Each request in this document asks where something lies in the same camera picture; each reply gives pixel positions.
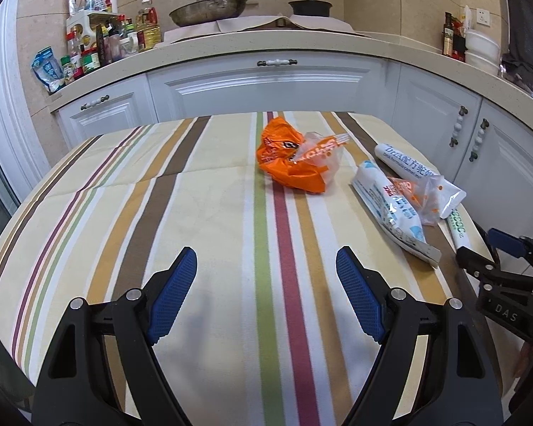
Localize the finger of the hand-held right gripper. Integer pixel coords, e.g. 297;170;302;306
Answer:
486;228;533;278
455;246;505;282

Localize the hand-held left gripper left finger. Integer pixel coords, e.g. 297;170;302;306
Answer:
33;246;199;426

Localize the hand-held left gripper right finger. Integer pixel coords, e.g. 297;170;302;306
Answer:
335;245;505;426

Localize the white stick sachet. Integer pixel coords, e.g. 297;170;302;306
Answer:
444;211;474;251

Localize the clear bag with orange print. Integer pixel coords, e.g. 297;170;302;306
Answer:
386;175;447;226
293;131;351;187

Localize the white and blue packet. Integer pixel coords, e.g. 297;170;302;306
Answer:
351;161;442;267

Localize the white pouch with blue print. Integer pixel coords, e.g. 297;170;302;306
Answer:
374;142;467;218

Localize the orange plastic bag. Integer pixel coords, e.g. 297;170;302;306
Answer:
255;116;334;193

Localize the striped tablecloth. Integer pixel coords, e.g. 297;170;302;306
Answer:
0;111;489;426

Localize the dark olive oil bottle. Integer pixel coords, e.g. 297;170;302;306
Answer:
442;12;454;58

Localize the white kitchen cabinet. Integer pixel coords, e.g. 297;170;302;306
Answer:
49;49;533;276

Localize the blue and white bag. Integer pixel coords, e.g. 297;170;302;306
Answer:
31;47;65;94

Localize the cluster of condiment bottles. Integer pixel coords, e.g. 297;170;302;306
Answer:
60;0;165;85

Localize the yellow cooking oil bottle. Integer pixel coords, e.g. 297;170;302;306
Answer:
138;0;163;50

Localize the beige stove cover cloth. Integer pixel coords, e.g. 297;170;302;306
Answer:
289;15;371;38
162;17;289;45

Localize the steel wok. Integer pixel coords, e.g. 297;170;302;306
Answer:
169;0;248;27

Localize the white spice rack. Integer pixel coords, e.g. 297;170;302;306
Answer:
66;9;125;67

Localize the black lidded pot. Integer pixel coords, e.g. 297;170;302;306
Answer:
289;0;334;17

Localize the white door frame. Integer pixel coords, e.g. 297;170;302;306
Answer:
0;0;52;207

